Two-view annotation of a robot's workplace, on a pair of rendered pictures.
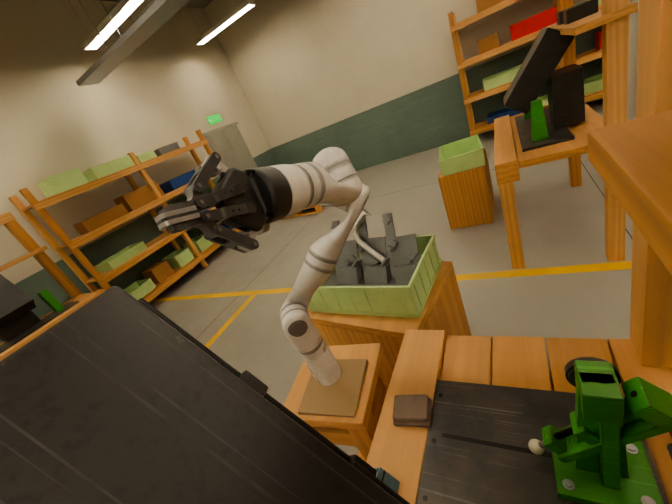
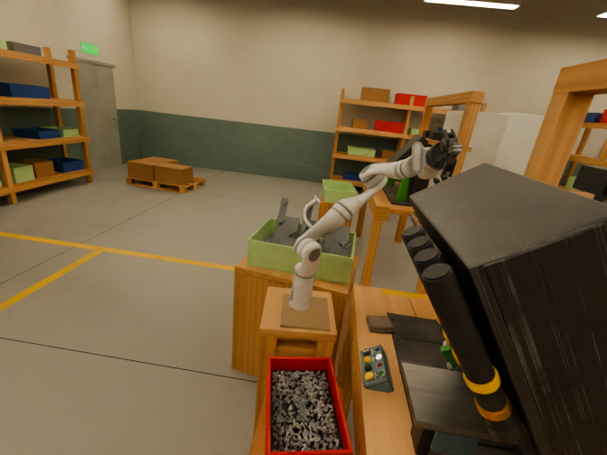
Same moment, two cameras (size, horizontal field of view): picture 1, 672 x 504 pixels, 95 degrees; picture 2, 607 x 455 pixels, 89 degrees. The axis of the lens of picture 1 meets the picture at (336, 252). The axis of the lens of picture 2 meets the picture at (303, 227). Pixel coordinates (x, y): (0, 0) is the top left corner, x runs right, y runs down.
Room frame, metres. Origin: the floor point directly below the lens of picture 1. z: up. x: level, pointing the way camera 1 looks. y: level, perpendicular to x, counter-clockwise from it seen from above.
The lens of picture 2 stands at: (-0.16, 0.83, 1.69)
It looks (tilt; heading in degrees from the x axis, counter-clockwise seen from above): 21 degrees down; 329
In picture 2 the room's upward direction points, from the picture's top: 6 degrees clockwise
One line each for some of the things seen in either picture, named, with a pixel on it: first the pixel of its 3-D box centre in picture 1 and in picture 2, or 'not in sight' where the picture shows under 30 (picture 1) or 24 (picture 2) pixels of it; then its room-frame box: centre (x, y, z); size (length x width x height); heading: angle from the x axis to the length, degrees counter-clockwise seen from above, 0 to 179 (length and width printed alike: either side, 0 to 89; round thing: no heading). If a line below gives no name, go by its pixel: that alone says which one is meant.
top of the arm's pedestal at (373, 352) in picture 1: (333, 381); (298, 311); (0.85, 0.20, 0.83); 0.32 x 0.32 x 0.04; 62
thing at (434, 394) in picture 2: not in sight; (494, 408); (0.05, 0.15, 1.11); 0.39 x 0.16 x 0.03; 55
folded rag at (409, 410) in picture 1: (411, 410); (379, 324); (0.56, -0.01, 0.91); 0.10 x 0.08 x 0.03; 63
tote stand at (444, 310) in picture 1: (394, 343); (295, 311); (1.37, -0.09, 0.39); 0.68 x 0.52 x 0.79; 45
